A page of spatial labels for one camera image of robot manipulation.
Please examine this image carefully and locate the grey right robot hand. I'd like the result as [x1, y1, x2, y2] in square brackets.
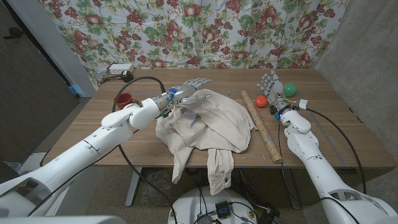
[256, 70, 290, 114]

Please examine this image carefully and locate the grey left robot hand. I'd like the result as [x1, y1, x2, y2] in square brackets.
[157, 77, 212, 119]

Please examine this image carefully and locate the beige jacket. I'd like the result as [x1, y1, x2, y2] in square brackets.
[155, 88, 258, 196]

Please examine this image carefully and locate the green ball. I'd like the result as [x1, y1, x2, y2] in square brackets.
[282, 82, 298, 98]

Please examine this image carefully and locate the red ball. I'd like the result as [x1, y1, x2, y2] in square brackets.
[255, 95, 269, 109]

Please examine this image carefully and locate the brown wrapping paper roll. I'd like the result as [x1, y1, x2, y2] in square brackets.
[241, 90, 284, 164]

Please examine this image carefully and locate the red cup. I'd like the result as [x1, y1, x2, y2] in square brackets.
[113, 92, 141, 110]

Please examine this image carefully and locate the black plug adapter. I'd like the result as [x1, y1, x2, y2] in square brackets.
[120, 70, 134, 83]

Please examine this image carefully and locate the floral fruit print backdrop cloth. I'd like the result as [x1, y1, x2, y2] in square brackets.
[39, 0, 349, 90]

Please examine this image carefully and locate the white power strip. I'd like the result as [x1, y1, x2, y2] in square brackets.
[108, 63, 136, 75]

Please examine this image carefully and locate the crumpled clear plastic bag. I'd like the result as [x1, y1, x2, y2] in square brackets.
[139, 169, 174, 206]

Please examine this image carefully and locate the grey table leg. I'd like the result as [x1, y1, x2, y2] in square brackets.
[281, 167, 302, 210]

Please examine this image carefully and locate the white table leg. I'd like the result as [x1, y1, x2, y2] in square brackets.
[124, 167, 143, 207]

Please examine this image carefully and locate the white robot torso base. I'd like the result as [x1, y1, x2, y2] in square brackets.
[167, 185, 258, 224]

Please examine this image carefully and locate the small black box on torso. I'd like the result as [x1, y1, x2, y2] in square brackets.
[215, 200, 232, 220]

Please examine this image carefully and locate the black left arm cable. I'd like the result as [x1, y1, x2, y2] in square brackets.
[27, 76, 178, 224]

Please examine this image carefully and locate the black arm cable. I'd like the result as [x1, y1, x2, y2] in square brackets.
[278, 107, 368, 224]
[27, 76, 178, 224]

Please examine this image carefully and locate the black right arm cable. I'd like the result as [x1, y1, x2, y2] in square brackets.
[278, 107, 368, 224]

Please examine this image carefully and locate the black door handle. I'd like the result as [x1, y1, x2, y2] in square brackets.
[2, 27, 24, 40]

